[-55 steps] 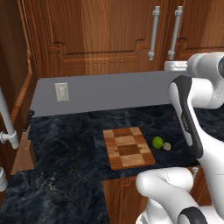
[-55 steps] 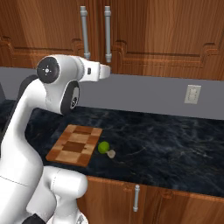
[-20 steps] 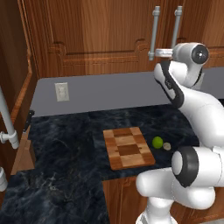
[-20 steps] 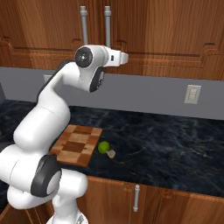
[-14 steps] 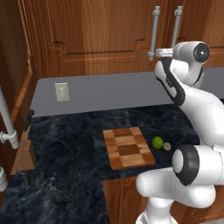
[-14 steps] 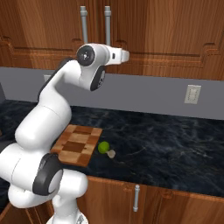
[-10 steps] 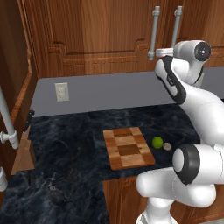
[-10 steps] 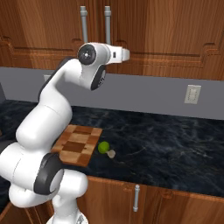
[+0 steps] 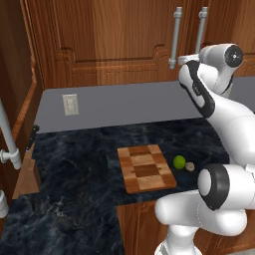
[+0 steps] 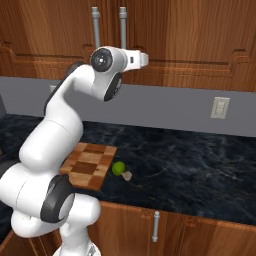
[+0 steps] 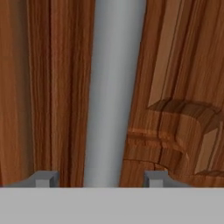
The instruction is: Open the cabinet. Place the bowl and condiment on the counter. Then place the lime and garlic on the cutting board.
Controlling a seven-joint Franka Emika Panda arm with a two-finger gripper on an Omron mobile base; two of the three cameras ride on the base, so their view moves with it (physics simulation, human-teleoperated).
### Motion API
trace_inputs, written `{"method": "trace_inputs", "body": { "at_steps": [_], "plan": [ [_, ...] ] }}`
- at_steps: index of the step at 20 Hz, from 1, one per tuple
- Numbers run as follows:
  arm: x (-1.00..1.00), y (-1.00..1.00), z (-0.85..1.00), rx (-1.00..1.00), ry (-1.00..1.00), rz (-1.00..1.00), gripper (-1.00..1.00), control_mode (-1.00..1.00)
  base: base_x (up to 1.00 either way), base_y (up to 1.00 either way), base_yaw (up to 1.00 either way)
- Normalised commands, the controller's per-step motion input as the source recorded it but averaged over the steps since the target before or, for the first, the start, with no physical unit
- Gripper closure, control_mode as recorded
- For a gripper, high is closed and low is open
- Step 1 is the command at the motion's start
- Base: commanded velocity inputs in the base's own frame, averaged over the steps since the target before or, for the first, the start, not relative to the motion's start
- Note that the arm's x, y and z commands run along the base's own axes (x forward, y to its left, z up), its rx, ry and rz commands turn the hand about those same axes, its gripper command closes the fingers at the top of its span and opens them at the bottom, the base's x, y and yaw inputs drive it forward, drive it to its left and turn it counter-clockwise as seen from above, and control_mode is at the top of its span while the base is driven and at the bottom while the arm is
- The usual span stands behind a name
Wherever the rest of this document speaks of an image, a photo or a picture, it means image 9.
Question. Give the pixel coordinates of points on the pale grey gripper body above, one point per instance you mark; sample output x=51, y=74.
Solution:
x=186, y=59

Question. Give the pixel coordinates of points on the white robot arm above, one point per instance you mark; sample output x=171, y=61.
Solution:
x=235, y=132

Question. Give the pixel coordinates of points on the narrow wooden cabinet door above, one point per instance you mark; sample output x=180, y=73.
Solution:
x=229, y=20

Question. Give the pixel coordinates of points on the wide wooden cabinet door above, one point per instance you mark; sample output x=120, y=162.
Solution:
x=99, y=33

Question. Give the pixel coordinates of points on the green lime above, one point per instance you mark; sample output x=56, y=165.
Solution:
x=179, y=162

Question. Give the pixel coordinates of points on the beige garlic bulb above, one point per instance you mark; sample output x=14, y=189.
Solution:
x=190, y=166

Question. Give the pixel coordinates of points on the checkered wooden cutting board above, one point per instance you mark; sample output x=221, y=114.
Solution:
x=146, y=168

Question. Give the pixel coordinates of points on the wooden base cabinet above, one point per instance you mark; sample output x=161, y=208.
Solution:
x=139, y=229

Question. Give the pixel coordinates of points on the wooden knife block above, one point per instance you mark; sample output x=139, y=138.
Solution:
x=27, y=176

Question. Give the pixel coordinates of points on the white wall outlet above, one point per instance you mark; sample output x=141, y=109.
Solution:
x=70, y=104

